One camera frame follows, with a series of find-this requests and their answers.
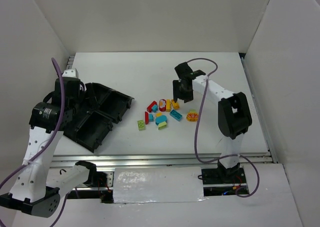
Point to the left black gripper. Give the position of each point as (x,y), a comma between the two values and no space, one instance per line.
(81,97)

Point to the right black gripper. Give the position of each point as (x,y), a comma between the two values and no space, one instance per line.
(182,87)

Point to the orange-yellow lego brick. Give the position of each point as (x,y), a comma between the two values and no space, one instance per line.
(175,105)

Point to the red lego with flower print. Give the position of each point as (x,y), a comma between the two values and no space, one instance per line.
(162,105)

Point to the orange flower lego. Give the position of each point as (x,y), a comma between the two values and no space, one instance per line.
(192,115)

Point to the teal rounded lego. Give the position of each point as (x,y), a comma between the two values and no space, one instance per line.
(160,119)

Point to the red arch lego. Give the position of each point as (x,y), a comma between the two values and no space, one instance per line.
(150,106)

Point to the yellow lego brick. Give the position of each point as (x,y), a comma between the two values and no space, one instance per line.
(168,105)

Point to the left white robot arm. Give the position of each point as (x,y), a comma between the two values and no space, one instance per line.
(63,112)

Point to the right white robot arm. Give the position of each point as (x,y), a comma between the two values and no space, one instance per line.
(233,113)

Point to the blue flat lego brick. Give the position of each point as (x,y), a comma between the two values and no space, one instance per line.
(176,115)

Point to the small teal lego upper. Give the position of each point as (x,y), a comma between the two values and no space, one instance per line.
(154,108)

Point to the small teal lego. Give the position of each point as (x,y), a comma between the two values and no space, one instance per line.
(154,108)
(150,117)

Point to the black four-compartment tray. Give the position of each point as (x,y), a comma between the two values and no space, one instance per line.
(101,108)

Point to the light green slope lego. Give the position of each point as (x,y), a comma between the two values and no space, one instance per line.
(162,125)

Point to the small teal lego lower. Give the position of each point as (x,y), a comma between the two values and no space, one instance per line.
(150,117)

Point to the red curved lego lower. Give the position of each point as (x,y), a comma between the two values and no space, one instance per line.
(146,117)

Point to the aluminium rail frame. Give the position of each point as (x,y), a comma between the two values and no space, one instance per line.
(148,77)

